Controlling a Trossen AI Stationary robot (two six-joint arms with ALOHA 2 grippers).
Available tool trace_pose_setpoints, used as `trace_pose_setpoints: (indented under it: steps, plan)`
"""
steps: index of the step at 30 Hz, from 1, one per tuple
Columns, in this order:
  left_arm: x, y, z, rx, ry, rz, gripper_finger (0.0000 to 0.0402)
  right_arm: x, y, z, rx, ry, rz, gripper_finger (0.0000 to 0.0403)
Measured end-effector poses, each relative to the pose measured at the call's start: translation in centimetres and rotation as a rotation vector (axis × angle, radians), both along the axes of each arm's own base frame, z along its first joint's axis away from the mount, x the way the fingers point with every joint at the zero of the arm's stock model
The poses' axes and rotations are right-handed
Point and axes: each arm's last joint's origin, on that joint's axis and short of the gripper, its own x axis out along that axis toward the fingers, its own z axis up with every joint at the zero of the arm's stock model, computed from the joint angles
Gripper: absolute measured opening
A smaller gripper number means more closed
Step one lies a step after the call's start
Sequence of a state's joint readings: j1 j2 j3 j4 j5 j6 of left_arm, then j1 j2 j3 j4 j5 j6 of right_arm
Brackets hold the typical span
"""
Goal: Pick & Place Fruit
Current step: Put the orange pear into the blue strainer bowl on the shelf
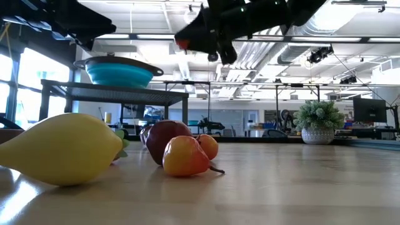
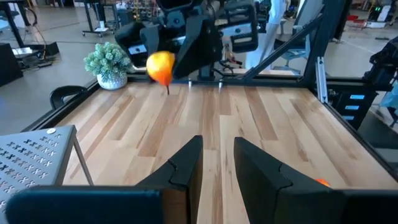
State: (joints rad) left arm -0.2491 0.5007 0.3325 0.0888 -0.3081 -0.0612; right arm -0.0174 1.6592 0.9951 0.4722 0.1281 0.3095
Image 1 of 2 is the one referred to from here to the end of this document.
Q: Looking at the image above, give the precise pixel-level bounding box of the blue collapsible colander bowl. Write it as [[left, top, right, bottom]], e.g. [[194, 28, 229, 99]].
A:
[[74, 55, 164, 89]]

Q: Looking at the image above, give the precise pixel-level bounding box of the yellow toy lemon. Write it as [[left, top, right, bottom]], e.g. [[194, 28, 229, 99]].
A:
[[0, 112, 123, 188]]

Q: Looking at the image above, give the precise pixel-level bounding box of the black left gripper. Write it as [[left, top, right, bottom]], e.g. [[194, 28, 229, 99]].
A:
[[0, 0, 117, 51]]

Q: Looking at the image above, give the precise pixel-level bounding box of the gray perforated metal riser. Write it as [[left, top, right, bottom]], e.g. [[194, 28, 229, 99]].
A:
[[39, 79, 189, 126]]

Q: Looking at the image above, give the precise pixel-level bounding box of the black overhead light bar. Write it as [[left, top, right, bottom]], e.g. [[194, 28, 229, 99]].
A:
[[93, 31, 400, 44]]

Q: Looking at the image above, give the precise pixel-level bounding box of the small orange toy fruit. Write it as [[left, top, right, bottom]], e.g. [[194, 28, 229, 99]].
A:
[[196, 134, 219, 161]]

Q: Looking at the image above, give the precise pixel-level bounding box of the person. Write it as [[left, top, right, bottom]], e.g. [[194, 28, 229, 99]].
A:
[[280, 109, 296, 134]]

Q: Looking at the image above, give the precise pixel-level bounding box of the black background rig frame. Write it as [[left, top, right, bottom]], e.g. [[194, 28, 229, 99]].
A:
[[124, 80, 321, 126]]

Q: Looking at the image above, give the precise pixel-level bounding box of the green potted plant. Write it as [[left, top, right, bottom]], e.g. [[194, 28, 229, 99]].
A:
[[292, 99, 346, 145]]

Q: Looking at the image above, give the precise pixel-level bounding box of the black curved handle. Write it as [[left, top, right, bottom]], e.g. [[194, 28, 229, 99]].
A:
[[261, 128, 289, 139]]

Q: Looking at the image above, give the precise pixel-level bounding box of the black aluminium table frame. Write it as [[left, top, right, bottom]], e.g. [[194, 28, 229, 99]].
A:
[[126, 134, 400, 153]]

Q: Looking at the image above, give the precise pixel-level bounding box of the silver ventilation duct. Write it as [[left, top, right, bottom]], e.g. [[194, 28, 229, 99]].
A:
[[276, 0, 360, 65]]

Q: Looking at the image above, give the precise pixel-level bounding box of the black monitor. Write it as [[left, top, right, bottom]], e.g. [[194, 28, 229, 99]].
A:
[[352, 97, 388, 124]]

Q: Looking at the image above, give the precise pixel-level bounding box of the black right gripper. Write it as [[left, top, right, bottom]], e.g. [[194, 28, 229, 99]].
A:
[[174, 0, 293, 65]]

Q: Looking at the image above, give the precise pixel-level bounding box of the red toy strawberry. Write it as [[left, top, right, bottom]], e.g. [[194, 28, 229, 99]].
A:
[[112, 129, 131, 162]]

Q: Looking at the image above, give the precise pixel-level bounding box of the white ring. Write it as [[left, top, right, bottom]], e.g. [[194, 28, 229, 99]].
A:
[[183, 7, 201, 26]]

